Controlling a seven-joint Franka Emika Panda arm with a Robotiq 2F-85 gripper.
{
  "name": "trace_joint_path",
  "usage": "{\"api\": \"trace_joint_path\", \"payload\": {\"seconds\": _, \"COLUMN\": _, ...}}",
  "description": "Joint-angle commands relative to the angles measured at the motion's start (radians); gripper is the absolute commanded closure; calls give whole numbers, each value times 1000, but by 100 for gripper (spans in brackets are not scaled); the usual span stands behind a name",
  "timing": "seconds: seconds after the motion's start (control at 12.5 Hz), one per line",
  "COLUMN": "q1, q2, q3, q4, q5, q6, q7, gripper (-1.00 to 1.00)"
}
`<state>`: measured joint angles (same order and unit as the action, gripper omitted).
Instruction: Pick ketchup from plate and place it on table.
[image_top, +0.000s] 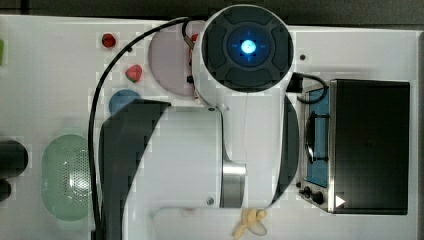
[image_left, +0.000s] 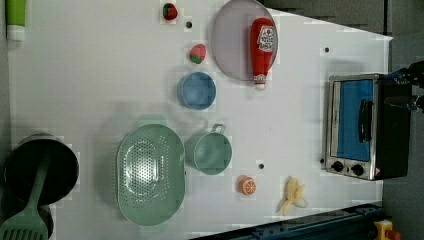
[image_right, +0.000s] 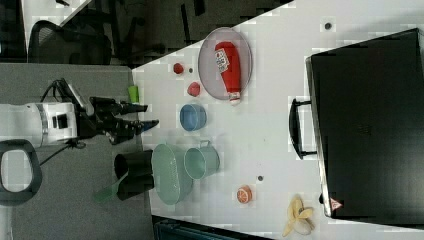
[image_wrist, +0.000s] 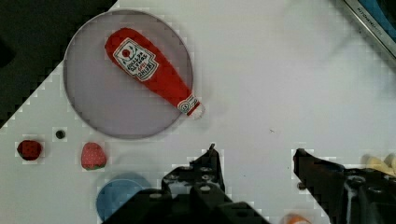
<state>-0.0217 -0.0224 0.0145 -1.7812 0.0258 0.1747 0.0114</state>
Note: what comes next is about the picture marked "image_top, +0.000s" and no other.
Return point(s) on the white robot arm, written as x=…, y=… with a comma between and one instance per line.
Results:
x=237, y=147

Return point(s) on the grey round plate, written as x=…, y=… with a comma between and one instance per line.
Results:
x=168, y=59

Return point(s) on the green perforated colander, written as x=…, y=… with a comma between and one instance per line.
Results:
x=66, y=182

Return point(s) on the blue bowl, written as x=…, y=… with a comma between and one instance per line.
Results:
x=122, y=98

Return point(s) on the red strawberry toy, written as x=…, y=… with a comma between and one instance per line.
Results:
x=134, y=73

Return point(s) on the black cylinder object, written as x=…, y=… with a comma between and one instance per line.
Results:
x=13, y=162

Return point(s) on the peeled banana toy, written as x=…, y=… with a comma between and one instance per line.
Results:
x=251, y=219

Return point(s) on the black toaster oven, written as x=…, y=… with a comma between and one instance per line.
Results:
x=355, y=147

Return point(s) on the small red tomato toy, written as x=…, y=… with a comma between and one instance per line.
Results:
x=108, y=40

